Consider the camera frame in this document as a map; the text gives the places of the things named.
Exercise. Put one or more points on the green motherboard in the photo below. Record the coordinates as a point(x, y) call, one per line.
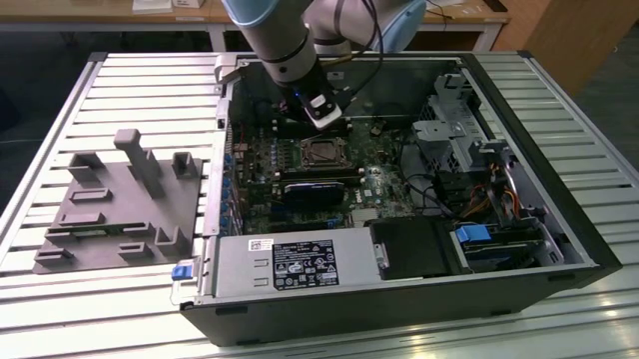
point(384, 187)

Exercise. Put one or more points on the CPU socket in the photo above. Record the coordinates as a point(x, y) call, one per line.
point(324, 153)

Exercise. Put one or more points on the silver CPU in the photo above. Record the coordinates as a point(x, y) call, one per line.
point(324, 151)

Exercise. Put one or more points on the small silver heat sink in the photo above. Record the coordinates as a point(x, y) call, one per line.
point(364, 216)

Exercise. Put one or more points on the blue disk carrier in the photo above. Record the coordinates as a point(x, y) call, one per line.
point(472, 235)

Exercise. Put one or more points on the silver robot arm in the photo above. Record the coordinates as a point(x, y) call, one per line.
point(279, 37)

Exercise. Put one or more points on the black drive box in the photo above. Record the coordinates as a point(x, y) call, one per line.
point(411, 247)

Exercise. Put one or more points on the metal drive cage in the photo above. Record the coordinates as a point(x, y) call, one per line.
point(444, 142)

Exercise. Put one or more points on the black graphics card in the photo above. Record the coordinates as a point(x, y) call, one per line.
point(312, 194)

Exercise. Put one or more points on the metal disk bay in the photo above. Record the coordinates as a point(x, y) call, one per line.
point(544, 239)

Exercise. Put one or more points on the wooden cabinet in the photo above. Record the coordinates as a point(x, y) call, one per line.
point(573, 37)

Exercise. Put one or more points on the grey parts rack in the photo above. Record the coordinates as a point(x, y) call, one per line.
point(124, 209)

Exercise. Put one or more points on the grey power supply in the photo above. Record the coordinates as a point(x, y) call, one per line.
point(235, 261)

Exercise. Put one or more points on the black PC case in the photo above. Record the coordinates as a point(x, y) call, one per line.
point(349, 318)

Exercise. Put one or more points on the wooden desk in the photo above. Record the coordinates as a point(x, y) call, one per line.
point(124, 18)

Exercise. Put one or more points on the blue case latch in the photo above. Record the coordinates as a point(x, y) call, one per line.
point(180, 272)

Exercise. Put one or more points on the white box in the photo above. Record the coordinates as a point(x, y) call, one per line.
point(151, 5)

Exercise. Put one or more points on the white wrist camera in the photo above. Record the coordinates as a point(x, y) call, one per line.
point(325, 112)

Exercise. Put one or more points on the black RAM slot pair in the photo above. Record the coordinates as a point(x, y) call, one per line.
point(295, 131)

